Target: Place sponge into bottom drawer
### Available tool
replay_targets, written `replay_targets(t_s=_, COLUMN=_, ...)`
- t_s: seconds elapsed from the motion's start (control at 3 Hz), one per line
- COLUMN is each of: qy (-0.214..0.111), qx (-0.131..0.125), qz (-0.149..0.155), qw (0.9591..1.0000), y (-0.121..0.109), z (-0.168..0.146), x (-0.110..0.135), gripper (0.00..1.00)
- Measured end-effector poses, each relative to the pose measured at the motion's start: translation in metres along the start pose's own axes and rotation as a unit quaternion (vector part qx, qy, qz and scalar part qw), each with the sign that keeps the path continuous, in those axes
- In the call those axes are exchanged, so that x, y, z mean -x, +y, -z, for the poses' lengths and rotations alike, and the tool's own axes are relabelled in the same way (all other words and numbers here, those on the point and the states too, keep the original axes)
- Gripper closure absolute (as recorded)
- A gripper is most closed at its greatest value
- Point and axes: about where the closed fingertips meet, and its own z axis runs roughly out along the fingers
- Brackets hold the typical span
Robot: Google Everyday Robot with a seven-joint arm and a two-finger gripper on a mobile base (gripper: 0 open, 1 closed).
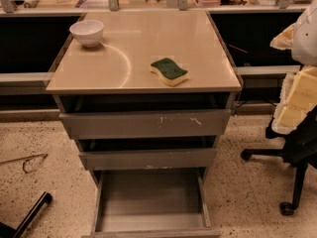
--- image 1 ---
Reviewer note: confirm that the black chair leg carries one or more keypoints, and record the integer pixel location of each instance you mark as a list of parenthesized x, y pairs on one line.
[(9, 232)]

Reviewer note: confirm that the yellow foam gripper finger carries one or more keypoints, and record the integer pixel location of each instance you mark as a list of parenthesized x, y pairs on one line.
[(283, 41), (298, 97)]

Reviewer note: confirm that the middle grey drawer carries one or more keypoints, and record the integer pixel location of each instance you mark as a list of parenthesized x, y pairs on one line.
[(148, 159)]

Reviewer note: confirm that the grey drawer cabinet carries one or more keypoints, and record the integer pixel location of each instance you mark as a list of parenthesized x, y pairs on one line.
[(115, 76)]

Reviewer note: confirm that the grey drawer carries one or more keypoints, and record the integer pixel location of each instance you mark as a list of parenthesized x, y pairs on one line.
[(148, 159), (117, 125), (151, 204)]

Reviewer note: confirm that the white ceramic bowl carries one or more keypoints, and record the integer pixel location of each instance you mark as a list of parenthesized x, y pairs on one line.
[(87, 32)]

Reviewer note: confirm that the bottom grey drawer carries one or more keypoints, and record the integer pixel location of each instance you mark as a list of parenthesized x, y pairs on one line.
[(151, 204)]

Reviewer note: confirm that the black office chair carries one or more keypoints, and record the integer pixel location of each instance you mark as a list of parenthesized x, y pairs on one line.
[(300, 151)]

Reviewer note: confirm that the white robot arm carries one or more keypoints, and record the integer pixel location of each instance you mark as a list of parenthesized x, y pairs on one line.
[(304, 44)]

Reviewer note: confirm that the top grey drawer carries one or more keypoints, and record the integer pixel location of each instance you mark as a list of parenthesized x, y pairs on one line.
[(117, 125)]

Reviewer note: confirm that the green and yellow sponge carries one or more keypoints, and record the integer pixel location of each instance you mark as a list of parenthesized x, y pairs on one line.
[(169, 72)]

